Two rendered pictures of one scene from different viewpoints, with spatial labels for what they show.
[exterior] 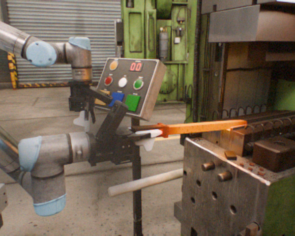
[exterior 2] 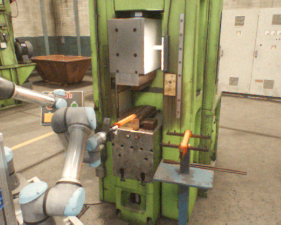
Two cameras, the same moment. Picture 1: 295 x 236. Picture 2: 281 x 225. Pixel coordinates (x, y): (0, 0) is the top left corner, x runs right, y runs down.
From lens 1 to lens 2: 1.35 m
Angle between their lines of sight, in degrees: 38
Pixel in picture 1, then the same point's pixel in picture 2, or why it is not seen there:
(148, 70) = (78, 97)
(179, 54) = (9, 59)
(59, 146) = (99, 138)
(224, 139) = (130, 123)
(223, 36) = (124, 82)
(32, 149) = (95, 141)
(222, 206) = (136, 150)
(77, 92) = not seen: hidden behind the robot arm
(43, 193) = (97, 157)
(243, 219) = (146, 150)
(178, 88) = not seen: hidden behind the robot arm
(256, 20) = (137, 79)
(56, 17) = not seen: outside the picture
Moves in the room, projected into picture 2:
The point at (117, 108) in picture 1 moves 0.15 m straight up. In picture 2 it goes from (109, 120) to (108, 99)
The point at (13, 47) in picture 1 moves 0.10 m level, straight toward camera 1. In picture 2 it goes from (50, 104) to (63, 105)
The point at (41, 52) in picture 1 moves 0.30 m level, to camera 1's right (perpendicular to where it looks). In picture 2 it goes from (64, 104) to (103, 96)
